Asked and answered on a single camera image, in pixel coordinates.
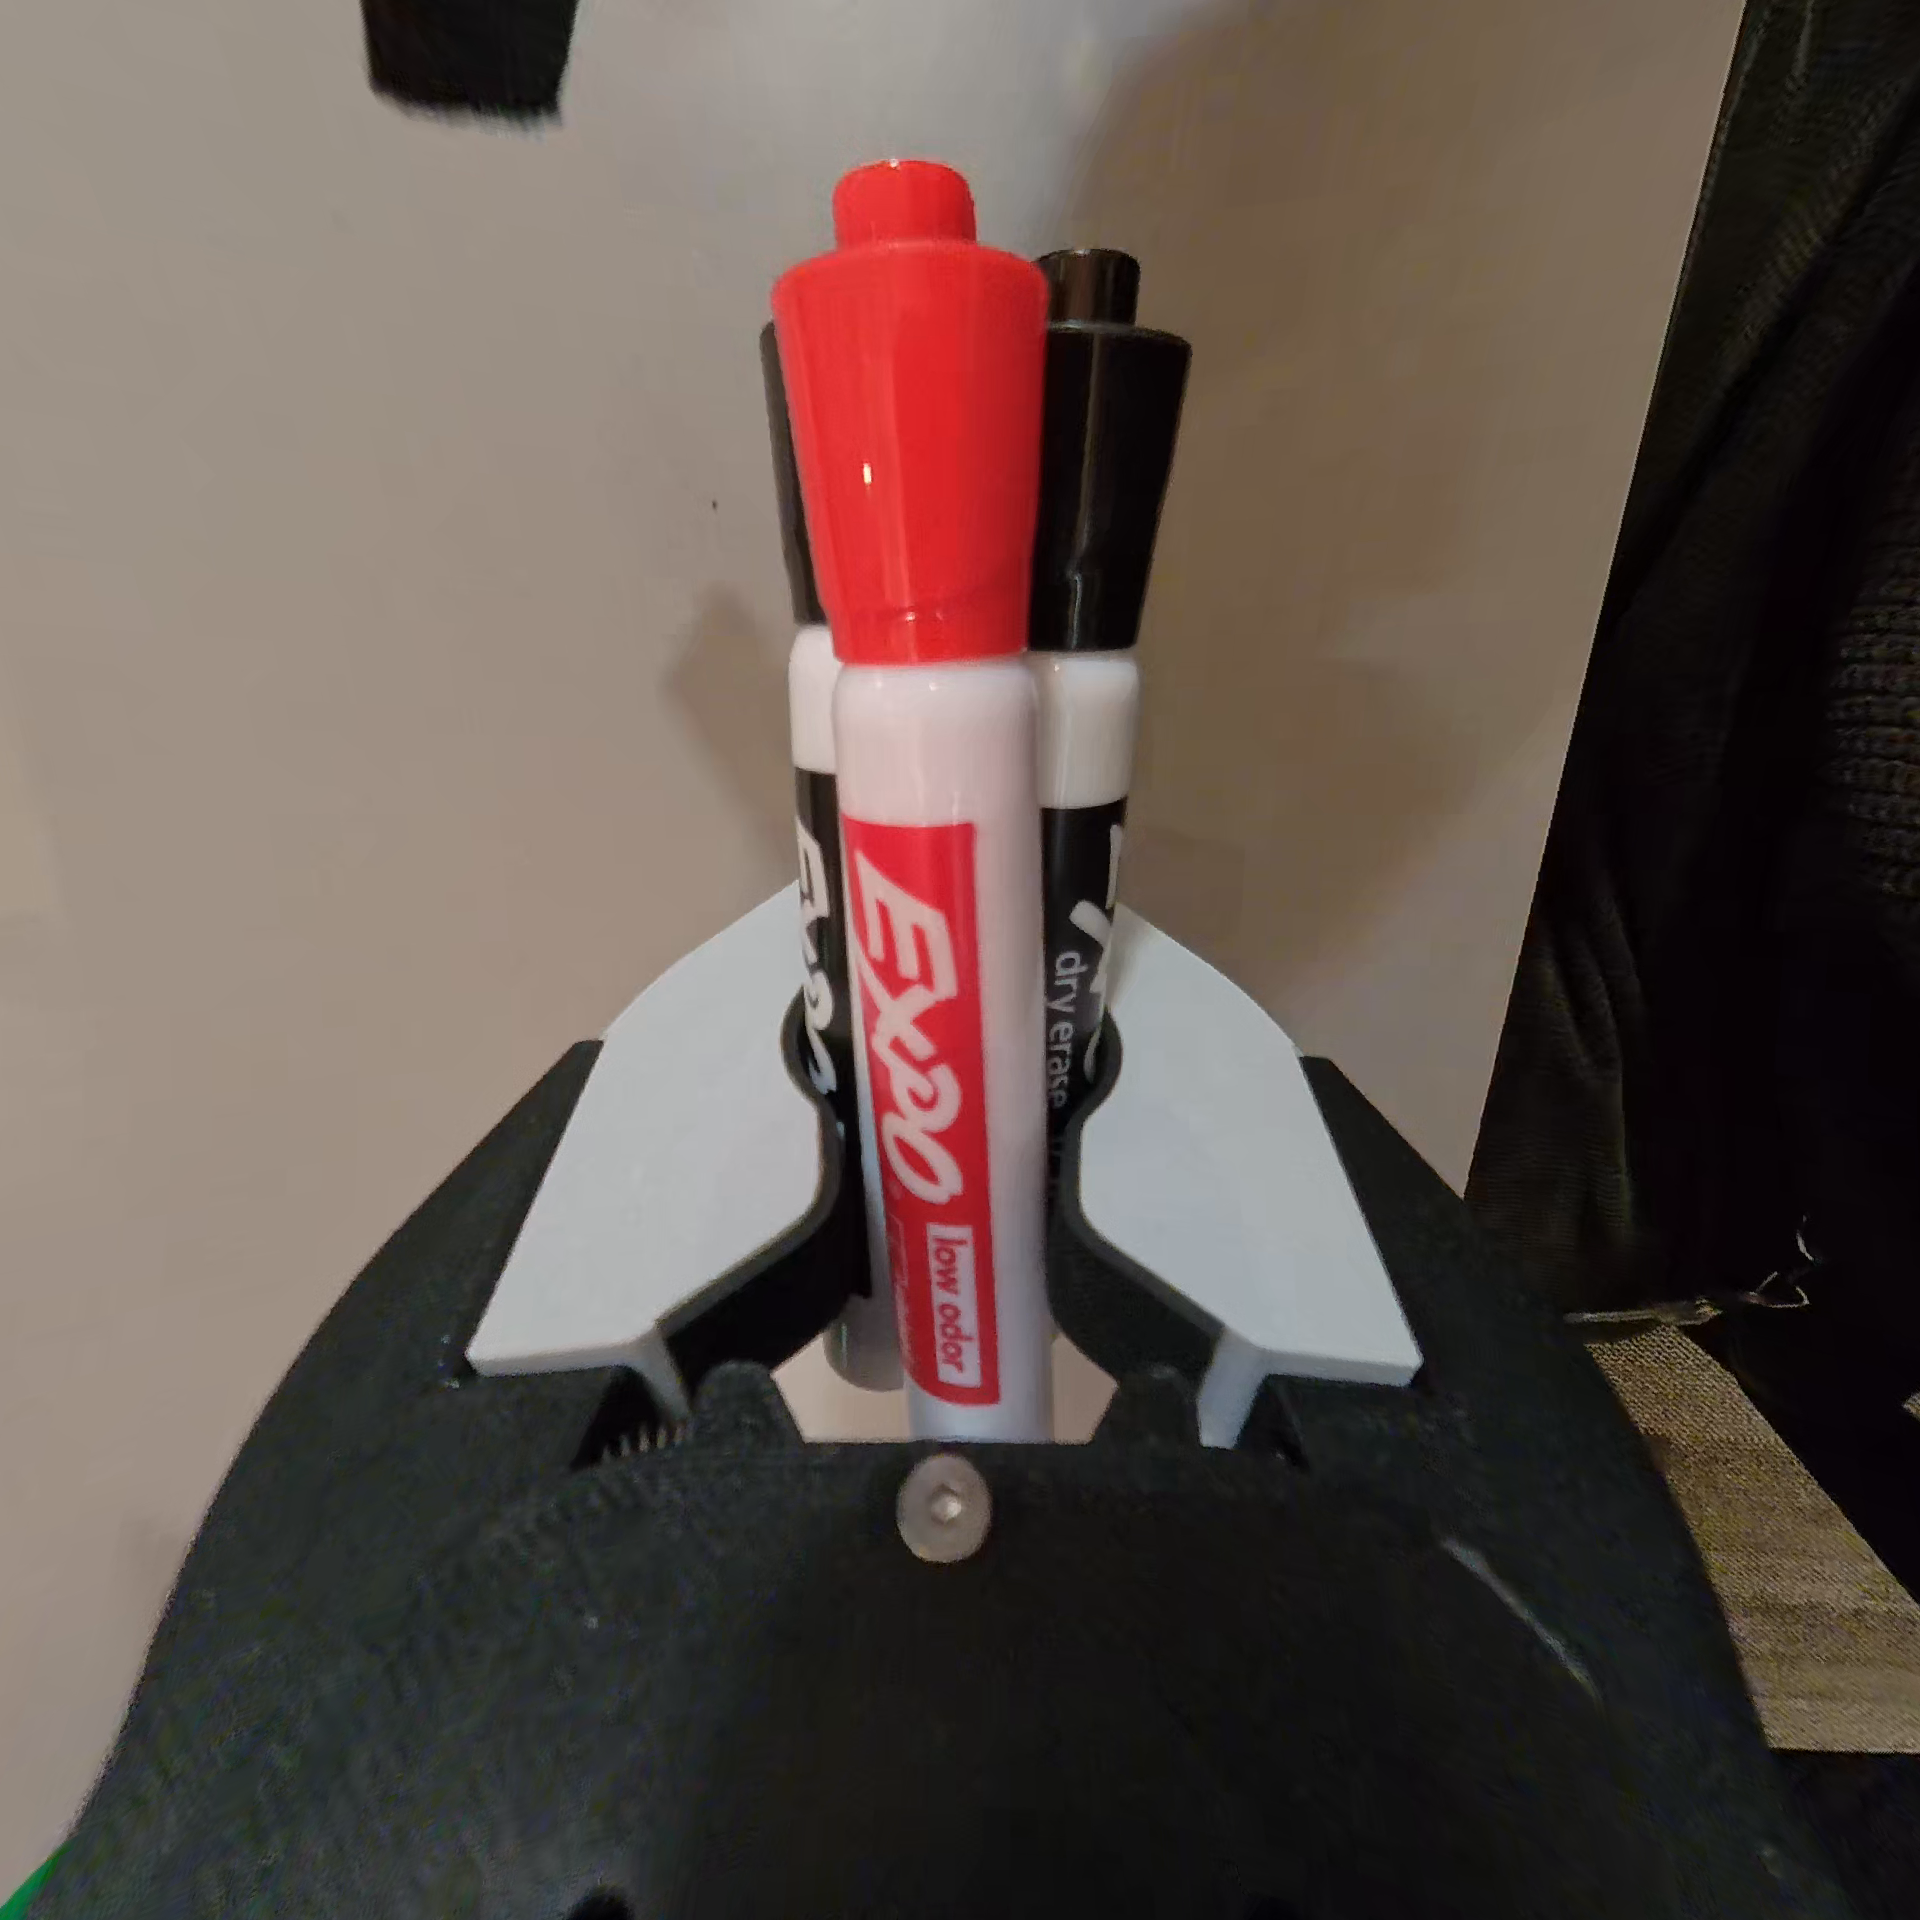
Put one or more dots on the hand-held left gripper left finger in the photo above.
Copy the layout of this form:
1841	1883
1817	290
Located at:
646	1200

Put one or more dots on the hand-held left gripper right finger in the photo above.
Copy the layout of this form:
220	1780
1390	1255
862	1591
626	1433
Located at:
1260	1200

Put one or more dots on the black dry erase marker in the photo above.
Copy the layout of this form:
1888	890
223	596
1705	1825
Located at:
1109	493
810	720

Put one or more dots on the red dry erase marker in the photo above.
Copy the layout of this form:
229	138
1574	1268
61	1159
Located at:
914	450

